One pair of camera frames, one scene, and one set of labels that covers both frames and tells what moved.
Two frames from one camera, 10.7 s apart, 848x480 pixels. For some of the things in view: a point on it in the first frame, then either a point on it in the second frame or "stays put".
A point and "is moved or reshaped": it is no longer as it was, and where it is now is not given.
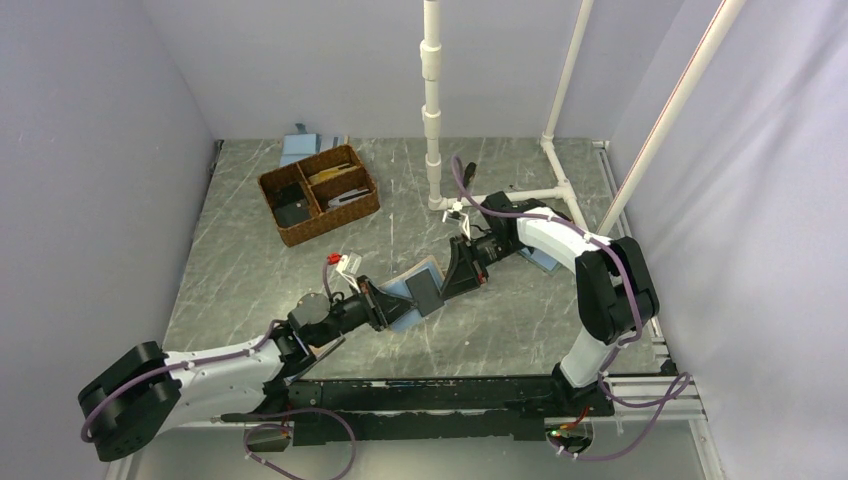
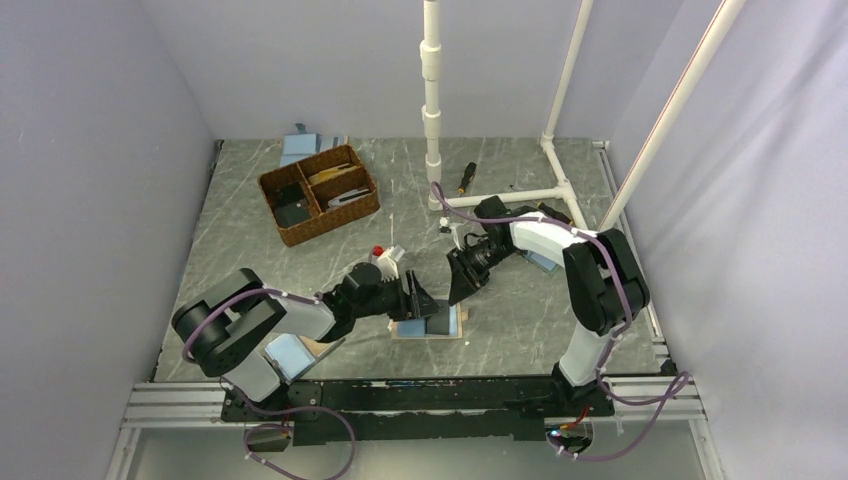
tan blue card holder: (399, 287) → (416, 328)
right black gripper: (466, 270) stays put
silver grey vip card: (347, 196) stays put
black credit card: (424, 292) is moved or reshaped
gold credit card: (329, 173) stays put
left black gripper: (380, 308) stays put
